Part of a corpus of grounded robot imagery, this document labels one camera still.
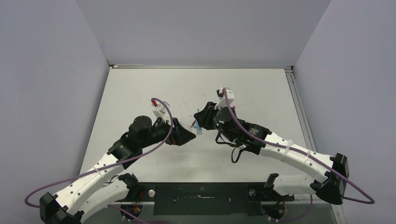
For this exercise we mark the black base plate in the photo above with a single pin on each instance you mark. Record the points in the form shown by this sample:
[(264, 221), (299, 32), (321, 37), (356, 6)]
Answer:
[(205, 198)]

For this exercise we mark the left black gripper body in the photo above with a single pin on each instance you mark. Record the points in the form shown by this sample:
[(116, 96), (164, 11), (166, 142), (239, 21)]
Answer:
[(159, 132)]

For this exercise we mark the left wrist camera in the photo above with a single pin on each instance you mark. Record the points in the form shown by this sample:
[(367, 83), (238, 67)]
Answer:
[(160, 111)]

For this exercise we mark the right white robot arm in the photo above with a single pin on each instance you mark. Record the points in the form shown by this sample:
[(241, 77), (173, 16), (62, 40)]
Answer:
[(323, 175)]

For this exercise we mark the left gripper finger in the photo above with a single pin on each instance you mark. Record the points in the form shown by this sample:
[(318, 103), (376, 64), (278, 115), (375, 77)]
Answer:
[(182, 139), (181, 128)]

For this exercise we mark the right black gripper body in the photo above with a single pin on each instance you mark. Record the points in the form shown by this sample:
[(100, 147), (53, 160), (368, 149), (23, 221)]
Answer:
[(208, 122)]

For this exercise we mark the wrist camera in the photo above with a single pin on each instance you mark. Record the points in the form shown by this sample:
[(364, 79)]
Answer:
[(226, 97), (160, 111)]

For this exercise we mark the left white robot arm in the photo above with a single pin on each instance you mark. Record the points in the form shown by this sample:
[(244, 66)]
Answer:
[(106, 184)]

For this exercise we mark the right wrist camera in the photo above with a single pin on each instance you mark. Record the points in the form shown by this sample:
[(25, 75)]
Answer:
[(226, 97)]

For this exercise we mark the blue highlighter pen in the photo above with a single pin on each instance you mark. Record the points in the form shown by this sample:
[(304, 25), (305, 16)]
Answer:
[(199, 130)]

